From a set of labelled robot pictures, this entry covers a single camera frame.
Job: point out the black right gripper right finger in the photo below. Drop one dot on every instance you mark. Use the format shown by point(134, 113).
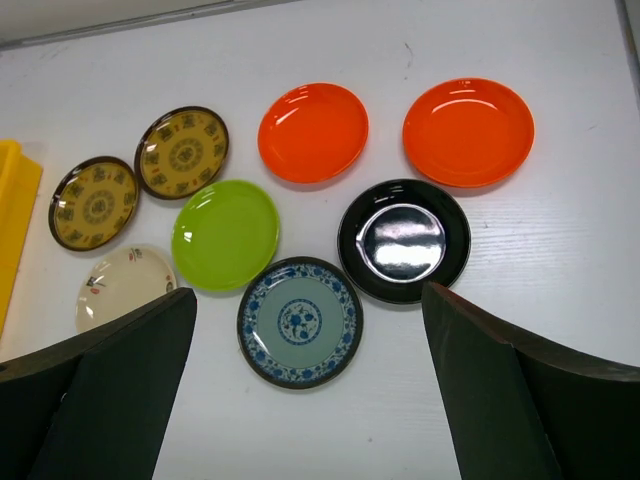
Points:
point(520, 406)

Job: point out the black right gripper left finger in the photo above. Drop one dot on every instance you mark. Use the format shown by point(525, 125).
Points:
point(97, 405)

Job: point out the yellow brown patterned plate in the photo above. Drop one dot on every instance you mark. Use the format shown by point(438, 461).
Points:
point(93, 204)
point(181, 152)

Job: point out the black glossy plate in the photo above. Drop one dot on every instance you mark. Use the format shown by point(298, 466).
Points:
point(398, 235)

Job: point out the green plastic plate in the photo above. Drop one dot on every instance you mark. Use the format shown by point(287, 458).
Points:
point(225, 235)

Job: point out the blue floral patterned plate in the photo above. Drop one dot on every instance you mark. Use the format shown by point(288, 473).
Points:
point(300, 323)

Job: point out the orange plate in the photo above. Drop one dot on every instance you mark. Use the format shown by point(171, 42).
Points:
point(313, 133)
point(468, 133)

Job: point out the yellow plastic bin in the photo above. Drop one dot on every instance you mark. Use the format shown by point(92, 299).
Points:
point(19, 183)

